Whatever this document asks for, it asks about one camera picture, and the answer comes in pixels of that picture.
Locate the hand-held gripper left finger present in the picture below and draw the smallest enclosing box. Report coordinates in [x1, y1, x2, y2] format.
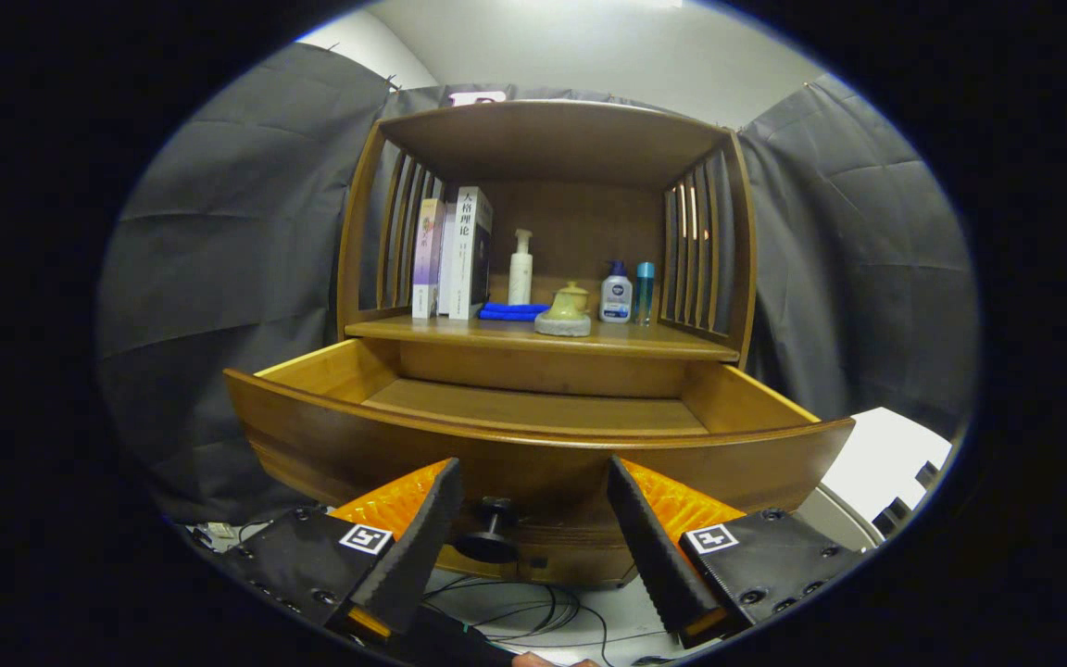
[219, 457, 463, 645]

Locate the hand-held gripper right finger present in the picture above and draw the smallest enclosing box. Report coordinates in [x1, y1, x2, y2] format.
[606, 454, 868, 649]

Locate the wooden drawer with black knob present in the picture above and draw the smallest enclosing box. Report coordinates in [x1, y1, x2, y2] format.
[223, 338, 857, 591]

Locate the pale yellow grey-rimmed sponge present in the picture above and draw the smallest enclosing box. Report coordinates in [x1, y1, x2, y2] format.
[533, 310, 593, 338]

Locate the wooden countertop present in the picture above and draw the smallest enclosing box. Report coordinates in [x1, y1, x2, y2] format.
[345, 313, 741, 364]

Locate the wooden cabinet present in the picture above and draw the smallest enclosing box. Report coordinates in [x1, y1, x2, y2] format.
[336, 99, 759, 594]

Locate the white flat panel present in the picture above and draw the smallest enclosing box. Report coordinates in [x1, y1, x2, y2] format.
[821, 406, 953, 529]

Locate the blue folded cloth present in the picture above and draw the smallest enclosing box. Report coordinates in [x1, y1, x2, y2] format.
[479, 302, 551, 322]

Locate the white lotion bottle blue cap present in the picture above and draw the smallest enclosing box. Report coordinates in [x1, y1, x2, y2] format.
[599, 260, 634, 324]

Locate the thin white book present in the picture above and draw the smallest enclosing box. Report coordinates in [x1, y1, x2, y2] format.
[437, 202, 458, 316]

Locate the purple paperback book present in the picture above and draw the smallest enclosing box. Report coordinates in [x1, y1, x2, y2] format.
[411, 197, 446, 320]

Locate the thick white book dark cover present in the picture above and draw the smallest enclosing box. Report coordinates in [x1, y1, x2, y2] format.
[448, 186, 495, 321]

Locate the white pump bottle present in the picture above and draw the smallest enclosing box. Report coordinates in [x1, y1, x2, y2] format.
[508, 229, 534, 307]

